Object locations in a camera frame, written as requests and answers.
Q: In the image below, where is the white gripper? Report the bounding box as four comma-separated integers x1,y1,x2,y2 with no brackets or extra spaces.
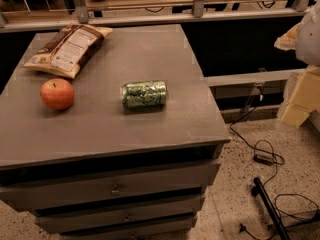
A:
274,2,320,128

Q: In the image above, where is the green soda can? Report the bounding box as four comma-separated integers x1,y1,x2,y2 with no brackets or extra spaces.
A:
121,80,168,108

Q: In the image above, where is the black power adapter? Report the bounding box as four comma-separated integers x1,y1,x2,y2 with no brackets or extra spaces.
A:
253,154,274,166

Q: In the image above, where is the black stand leg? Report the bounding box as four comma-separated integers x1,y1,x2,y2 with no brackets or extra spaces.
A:
253,177,290,240

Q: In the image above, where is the top drawer knob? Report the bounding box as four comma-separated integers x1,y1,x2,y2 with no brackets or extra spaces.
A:
111,184,121,196

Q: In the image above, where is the grey drawer cabinet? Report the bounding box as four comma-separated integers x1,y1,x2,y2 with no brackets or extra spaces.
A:
0,25,229,240

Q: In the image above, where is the brown chip bag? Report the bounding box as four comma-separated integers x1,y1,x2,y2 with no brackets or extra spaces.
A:
24,23,113,79

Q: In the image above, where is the red apple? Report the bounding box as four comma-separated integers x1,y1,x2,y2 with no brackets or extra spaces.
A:
40,78,74,110

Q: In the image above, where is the black power cable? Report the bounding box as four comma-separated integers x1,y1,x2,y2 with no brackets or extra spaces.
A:
229,107,320,240

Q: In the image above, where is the metal railing frame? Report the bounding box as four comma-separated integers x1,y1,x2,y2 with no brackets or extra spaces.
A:
0,0,317,33

